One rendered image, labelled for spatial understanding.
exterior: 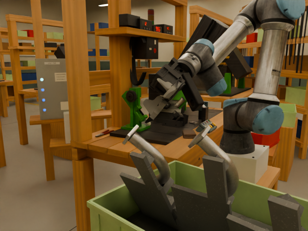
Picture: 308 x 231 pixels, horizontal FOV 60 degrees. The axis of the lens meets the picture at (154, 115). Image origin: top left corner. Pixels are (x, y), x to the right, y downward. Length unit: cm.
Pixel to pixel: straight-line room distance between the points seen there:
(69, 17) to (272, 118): 111
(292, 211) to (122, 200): 55
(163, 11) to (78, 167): 1101
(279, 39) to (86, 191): 130
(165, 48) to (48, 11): 555
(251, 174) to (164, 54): 1112
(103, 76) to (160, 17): 1062
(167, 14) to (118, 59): 1042
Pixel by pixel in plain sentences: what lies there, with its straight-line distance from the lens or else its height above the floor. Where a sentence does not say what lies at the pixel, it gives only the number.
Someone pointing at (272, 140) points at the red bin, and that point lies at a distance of 187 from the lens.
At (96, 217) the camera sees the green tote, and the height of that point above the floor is 92.
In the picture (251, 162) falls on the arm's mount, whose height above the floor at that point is 95.
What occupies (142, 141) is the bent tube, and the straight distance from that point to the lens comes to 67.
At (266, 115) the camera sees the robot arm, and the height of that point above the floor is 115.
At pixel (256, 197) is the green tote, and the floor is 92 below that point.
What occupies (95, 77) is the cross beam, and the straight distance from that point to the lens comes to 176.
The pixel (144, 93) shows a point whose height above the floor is 29.
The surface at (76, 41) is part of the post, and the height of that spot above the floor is 144.
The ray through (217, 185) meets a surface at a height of 108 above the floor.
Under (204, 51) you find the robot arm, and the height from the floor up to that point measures 137.
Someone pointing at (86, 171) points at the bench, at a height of 69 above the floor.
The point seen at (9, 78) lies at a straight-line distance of 890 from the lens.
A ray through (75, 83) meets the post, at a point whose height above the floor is 122.
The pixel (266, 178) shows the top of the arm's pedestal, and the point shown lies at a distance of 127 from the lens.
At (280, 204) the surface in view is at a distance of 49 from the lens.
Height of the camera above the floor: 135
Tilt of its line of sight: 12 degrees down
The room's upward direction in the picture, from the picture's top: straight up
